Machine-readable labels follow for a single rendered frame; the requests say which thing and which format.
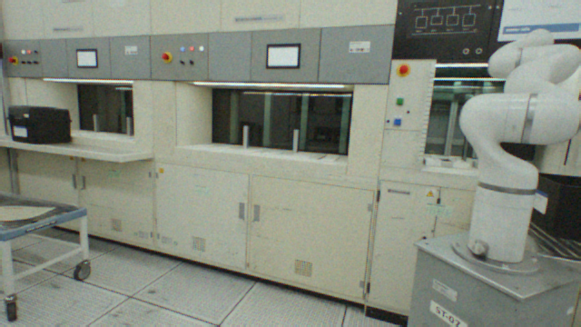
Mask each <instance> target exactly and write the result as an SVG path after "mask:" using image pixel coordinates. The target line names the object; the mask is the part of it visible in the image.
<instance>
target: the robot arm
mask: <svg viewBox="0 0 581 327"><path fill-rule="evenodd" d="M553 43H554V41H553V35H552V34H551V33H550V32H549V31H547V30H546V29H540V30H536V31H534V32H532V33H530V34H528V35H526V36H525V37H524V38H522V39H519V40H516V41H514V42H511V43H509V44H506V45H504V46H503V47H501V48H500V49H498V50H497V51H496V52H495V53H494V54H493V55H492V56H491V57H490V59H489V60H488V64H487V70H488V72H489V74H490V75H491V76H492V77H494V78H496V79H500V80H506V83H505V86H504V93H503V94H480V95H477V96H474V97H472V98H471V99H469V100H468V102H467V103H466V104H465V105H464V107H463V108H462V110H460V111H461V112H460V116H459V124H460V128H461V129H462V131H463V133H464V135H465V136H466V137H467V139H468V141H469V143H470V144H471V146H472V147H473V148H474V149H475V151H476V153H477V156H478V160H479V175H478V185H477V190H476V196H475V202H474V206H473V212H472V217H471V223H470V227H469V233H468V238H460V239H457V240H455V241H453V243H452V248H453V250H454V251H455V252H456V253H457V254H458V255H459V256H461V257H463V258H464V259H466V260H468V261H470V262H473V263H475V264H478V265H481V266H483V267H486V268H489V269H492V270H495V271H498V272H502V273H511V274H520V275H529V274H535V273H538V272H539V270H540V263H539V262H538V261H537V260H536V257H534V256H531V255H529V254H528V253H526V252H525V244H526V239H527V231H528V227H529V223H530V218H531V213H532V209H533V205H534V201H535V196H536V191H537V183H538V169H537V168H536V167H535V166H534V165H532V164H530V163H527V162H525V161H523V160H520V159H518V158H516V157H515V156H513V155H511V154H509V153H507V152H506V151H504V150H503V149H502V147H501V146H500V143H502V142H505V143H515V144H537V145H541V144H561V143H564V142H566V141H568V140H570V139H572V138H573V137H574V136H575V135H576V134H577V133H578V131H580V129H581V104H580V103H579V101H578V100H577V98H576V97H575V96H574V95H573V94H571V93H570V92H568V91H567V90H566V89H564V88H562V87H561V85H560V84H559V83H561V82H563V81H565V80H566V79H568V78H569V77H570V76H572V75H573V74H574V73H575V72H576V71H577V70H578V68H579V66H580V65H581V51H580V49H579V48H578V47H576V46H575V45H553Z"/></svg>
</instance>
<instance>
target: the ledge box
mask: <svg viewBox="0 0 581 327"><path fill-rule="evenodd" d="M7 120H9V122H10V127H11V134H12V140H13V142H17V143H23V144H65V143H70V142H72V137H71V123H72V122H73V120H71V115H70V110H69V109H68V108H63V107H55V106H40V105H9V107H8V117H7Z"/></svg>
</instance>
